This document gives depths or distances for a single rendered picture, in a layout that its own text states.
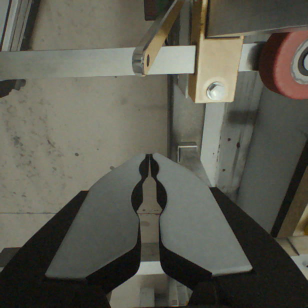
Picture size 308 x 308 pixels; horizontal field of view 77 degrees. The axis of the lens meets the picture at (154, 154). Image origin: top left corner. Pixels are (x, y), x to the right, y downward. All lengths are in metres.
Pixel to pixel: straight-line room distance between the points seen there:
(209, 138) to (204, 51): 0.35
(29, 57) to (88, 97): 0.92
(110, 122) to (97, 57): 0.97
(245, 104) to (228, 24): 0.40
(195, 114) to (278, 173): 0.23
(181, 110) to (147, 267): 0.30
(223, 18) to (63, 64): 0.18
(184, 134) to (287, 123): 0.21
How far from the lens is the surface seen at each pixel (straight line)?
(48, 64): 0.28
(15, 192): 1.76
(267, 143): 0.55
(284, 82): 0.25
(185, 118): 0.45
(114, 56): 0.26
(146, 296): 2.50
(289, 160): 0.49
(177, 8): 0.20
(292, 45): 0.25
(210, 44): 0.25
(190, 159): 0.41
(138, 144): 1.25
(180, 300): 0.78
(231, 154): 0.62
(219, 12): 0.22
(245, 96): 0.56
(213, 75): 0.26
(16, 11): 1.02
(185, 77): 0.33
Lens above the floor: 1.12
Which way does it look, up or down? 60 degrees down
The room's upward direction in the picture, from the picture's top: 178 degrees clockwise
